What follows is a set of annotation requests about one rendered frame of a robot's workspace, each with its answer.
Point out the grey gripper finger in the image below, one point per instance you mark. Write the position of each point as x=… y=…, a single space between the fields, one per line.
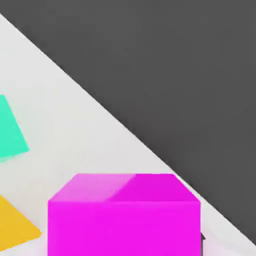
x=202 y=245

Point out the small magenta cube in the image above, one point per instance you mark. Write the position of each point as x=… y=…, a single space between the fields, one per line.
x=124 y=226

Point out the large yellow box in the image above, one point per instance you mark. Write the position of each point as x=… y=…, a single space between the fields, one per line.
x=14 y=226

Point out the large turquoise box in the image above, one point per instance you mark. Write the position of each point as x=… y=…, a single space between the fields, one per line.
x=10 y=132

